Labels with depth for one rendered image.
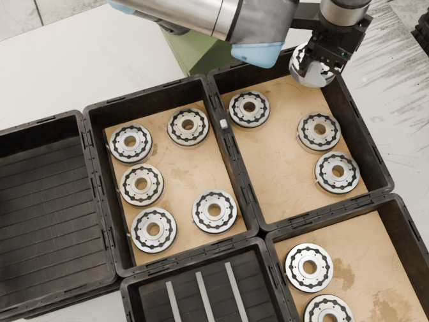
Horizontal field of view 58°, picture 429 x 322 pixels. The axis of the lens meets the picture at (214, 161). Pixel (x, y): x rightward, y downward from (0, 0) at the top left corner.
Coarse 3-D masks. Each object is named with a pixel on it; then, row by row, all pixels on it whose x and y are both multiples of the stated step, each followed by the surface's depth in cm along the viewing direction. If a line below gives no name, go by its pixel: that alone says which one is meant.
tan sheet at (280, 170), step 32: (224, 96) 100; (288, 96) 99; (320, 96) 99; (288, 128) 96; (256, 160) 94; (288, 160) 93; (256, 192) 91; (288, 192) 91; (320, 192) 90; (352, 192) 90
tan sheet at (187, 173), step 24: (144, 120) 98; (168, 120) 98; (168, 144) 96; (216, 144) 95; (120, 168) 94; (168, 168) 94; (192, 168) 93; (216, 168) 93; (168, 192) 92; (192, 192) 91; (240, 216) 89; (192, 240) 88; (216, 240) 87
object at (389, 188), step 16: (288, 48) 92; (240, 64) 91; (208, 80) 90; (336, 80) 89; (224, 112) 87; (352, 112) 86; (368, 144) 84; (240, 160) 83; (384, 176) 81; (368, 192) 80; (384, 192) 80; (256, 208) 79; (320, 208) 79; (336, 208) 79; (272, 224) 78; (288, 224) 78
